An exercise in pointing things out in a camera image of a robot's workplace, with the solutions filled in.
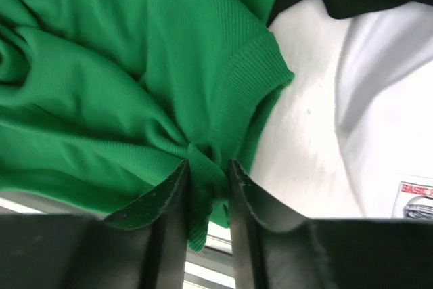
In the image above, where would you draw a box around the aluminium mounting rail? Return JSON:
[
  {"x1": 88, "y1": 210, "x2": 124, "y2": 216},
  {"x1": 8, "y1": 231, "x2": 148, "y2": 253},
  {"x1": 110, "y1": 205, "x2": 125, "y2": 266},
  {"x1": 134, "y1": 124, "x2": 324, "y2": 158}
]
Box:
[{"x1": 1, "y1": 192, "x2": 235, "y2": 288}]

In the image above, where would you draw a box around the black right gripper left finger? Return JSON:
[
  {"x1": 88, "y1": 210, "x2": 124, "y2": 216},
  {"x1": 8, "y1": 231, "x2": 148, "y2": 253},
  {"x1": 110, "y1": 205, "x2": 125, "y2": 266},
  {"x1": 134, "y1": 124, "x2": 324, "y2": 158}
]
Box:
[{"x1": 1, "y1": 162, "x2": 189, "y2": 289}]

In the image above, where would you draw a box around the green tank top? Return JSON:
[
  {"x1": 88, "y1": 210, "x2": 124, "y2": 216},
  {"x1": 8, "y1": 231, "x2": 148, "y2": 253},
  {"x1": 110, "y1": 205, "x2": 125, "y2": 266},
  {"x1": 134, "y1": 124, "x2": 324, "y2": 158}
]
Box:
[{"x1": 1, "y1": 0, "x2": 293, "y2": 251}]

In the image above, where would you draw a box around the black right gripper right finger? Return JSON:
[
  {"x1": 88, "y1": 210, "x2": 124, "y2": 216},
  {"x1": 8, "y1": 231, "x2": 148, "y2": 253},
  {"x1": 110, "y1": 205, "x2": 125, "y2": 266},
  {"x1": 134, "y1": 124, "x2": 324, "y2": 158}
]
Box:
[{"x1": 229, "y1": 160, "x2": 432, "y2": 288}]

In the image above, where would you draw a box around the white navy-trimmed tank top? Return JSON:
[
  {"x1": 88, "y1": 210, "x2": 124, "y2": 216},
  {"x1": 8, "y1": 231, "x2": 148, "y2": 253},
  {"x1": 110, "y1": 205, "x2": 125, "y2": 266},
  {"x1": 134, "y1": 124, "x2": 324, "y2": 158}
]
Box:
[{"x1": 335, "y1": 3, "x2": 432, "y2": 220}]

